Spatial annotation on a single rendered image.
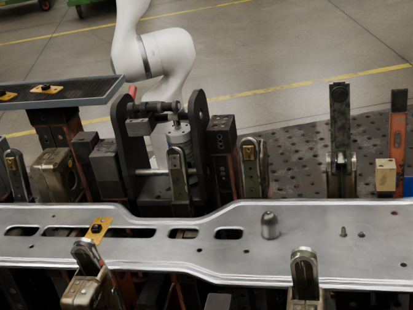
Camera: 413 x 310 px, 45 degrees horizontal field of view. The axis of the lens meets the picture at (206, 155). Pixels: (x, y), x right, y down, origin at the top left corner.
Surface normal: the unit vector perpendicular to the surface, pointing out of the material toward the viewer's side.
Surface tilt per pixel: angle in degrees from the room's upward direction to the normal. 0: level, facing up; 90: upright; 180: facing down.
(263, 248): 0
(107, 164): 90
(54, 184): 90
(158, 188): 0
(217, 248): 0
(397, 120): 90
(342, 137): 81
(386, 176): 90
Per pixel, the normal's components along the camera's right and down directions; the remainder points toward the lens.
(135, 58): 0.19, 0.17
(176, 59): 0.25, 0.46
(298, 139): -0.15, -0.85
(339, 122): -0.22, 0.39
